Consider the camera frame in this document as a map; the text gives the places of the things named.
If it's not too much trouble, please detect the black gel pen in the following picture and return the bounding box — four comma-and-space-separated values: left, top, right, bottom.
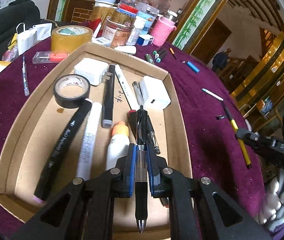
135, 105, 148, 233

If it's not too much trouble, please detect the silver marker pen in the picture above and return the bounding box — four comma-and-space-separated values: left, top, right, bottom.
115, 64, 139, 111

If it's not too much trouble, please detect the purple sleeve forearm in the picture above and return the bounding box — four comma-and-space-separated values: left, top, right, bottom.
269, 224, 284, 240

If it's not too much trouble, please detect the white gloved right hand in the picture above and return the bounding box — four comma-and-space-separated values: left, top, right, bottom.
256, 169, 284, 233

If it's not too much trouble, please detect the white long tube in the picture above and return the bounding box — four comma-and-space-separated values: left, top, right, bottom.
76, 102, 102, 181

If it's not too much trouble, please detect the yellow black pen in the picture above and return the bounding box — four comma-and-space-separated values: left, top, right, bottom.
221, 100, 252, 169

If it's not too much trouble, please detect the black marker pink cap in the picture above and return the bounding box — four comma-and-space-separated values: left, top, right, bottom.
34, 99, 93, 202

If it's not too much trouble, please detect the white glue bottle orange cap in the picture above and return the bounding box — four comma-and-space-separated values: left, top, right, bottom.
106, 121, 130, 170

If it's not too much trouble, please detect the purple tablecloth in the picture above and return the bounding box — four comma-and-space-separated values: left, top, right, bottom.
0, 48, 264, 237

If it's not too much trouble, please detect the cardboard box tray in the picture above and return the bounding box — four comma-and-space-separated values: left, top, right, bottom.
0, 43, 192, 222

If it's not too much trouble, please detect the white pen on table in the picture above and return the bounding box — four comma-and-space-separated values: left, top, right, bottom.
201, 88, 224, 101

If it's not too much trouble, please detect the black electrical tape roll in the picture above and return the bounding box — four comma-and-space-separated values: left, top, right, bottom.
53, 74, 90, 109

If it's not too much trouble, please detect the white power adapter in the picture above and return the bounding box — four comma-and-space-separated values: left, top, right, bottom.
139, 76, 171, 111

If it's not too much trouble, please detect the blue lighter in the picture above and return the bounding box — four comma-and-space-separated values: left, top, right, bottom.
186, 61, 200, 73

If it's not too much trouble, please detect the black marker grey cap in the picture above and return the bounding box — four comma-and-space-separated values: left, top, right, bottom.
101, 64, 115, 128

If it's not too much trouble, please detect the patterned blue pen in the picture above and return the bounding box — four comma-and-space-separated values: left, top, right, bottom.
22, 54, 30, 96

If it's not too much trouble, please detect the white charger with prongs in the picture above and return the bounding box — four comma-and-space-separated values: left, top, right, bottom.
74, 58, 112, 86

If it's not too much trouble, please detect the orange black small pen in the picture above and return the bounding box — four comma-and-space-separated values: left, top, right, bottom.
169, 48, 177, 60

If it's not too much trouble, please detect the black marker blue cap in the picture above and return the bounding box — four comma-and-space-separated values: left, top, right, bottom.
156, 50, 167, 63

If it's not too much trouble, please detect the green lighter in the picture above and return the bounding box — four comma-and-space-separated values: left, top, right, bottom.
145, 54, 155, 64

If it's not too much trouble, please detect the clear case red item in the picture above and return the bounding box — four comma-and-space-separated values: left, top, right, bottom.
32, 51, 69, 64

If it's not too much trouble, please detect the black marker green cap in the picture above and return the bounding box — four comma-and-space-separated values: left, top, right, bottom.
153, 47, 165, 56

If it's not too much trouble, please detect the yellow packing tape roll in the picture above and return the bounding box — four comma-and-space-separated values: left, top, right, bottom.
51, 25, 93, 53

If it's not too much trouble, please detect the pink knitted bottle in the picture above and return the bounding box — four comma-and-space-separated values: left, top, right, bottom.
150, 10, 178, 47

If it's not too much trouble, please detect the small white blue box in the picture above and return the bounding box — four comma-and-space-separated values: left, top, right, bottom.
136, 34, 154, 46

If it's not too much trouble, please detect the white supplement jar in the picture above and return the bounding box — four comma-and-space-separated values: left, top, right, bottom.
126, 16, 146, 46

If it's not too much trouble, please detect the white paper bag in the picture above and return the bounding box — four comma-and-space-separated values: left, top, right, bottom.
16, 22, 52, 55

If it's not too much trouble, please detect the clear jar with sticks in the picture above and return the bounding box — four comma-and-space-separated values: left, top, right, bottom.
102, 17, 133, 48

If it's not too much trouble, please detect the black sofa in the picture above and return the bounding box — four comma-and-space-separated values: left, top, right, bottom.
0, 0, 58, 60

